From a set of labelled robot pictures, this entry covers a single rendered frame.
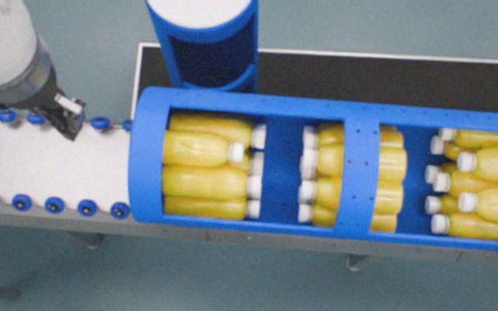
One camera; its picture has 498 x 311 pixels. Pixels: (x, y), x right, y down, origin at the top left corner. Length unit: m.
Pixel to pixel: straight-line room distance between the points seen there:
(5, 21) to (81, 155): 0.95
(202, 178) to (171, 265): 1.16
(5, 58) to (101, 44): 2.05
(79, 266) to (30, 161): 0.95
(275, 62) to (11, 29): 1.86
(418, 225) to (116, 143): 0.72
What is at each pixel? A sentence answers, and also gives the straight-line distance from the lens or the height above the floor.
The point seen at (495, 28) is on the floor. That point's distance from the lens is 2.83.
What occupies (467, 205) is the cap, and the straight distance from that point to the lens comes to 1.33.
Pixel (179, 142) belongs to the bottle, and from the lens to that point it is 1.23.
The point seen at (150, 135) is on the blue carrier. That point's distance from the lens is 1.19.
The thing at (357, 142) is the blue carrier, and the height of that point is 1.23.
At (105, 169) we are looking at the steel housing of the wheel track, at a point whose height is 0.93.
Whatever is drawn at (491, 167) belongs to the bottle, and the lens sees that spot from 1.33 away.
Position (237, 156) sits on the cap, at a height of 1.17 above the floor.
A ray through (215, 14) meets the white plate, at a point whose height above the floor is 1.04.
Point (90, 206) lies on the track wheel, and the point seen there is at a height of 0.98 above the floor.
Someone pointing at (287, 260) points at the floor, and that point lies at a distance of 2.38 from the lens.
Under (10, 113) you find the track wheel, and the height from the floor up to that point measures 0.97.
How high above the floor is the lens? 2.36
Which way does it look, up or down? 75 degrees down
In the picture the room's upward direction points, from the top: straight up
